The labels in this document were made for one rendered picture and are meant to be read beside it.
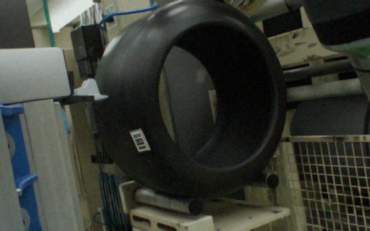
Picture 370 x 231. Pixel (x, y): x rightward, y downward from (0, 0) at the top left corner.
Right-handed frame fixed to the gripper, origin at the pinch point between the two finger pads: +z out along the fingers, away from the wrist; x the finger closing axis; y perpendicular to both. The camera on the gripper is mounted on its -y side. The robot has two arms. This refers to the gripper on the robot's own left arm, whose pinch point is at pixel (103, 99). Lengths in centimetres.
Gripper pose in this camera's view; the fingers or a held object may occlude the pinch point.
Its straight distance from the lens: 125.5
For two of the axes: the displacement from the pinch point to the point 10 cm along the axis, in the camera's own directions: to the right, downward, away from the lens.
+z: 8.5, -0.6, 5.2
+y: -0.7, -10.0, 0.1
